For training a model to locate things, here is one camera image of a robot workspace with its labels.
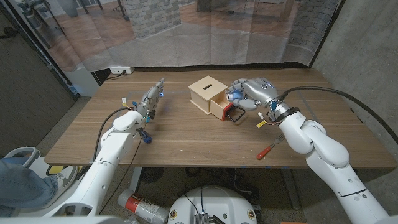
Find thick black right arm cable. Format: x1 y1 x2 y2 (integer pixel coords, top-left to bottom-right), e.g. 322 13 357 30
279 86 398 146

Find red front wooden drawer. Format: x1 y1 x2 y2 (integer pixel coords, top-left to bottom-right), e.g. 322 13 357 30
210 90 246 123

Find white rounded footrest base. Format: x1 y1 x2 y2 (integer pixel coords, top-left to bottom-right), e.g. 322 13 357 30
4 146 86 218

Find grey table leg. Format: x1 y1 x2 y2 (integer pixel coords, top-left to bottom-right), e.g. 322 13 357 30
280 167 302 211

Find red handled metal fork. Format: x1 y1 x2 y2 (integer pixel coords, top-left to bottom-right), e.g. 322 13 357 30
256 134 286 161

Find light wooden slot box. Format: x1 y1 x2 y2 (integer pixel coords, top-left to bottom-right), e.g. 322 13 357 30
188 75 228 115

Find black backdrop stand pole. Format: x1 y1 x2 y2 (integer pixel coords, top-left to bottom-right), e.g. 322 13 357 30
4 0 80 101
310 0 345 67

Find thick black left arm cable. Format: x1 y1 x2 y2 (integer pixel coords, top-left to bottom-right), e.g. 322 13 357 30
93 107 131 162

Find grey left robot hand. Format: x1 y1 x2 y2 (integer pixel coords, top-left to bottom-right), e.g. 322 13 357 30
136 77 165 118

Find printed room backdrop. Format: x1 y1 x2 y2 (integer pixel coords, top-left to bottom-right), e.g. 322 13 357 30
9 0 341 73

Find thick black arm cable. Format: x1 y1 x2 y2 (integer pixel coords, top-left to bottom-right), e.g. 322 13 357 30
279 86 398 146
93 107 131 162

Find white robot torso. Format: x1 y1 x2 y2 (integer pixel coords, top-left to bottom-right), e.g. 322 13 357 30
167 185 258 224

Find white table leg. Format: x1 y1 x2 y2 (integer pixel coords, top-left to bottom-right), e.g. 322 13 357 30
129 167 143 192

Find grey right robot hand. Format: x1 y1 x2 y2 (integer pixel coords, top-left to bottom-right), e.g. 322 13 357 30
225 77 281 111

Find person grey shirt blue jeans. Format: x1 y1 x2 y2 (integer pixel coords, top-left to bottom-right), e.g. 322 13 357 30
0 155 60 217

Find grey white sneaker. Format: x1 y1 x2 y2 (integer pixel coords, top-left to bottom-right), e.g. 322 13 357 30
40 164 79 208

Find white canister red label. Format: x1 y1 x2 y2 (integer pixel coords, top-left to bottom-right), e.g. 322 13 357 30
117 189 170 224

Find white power strip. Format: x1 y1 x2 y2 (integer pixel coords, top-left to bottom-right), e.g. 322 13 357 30
109 65 135 75

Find blue toy camera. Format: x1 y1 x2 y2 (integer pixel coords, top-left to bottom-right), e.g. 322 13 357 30
226 89 246 101

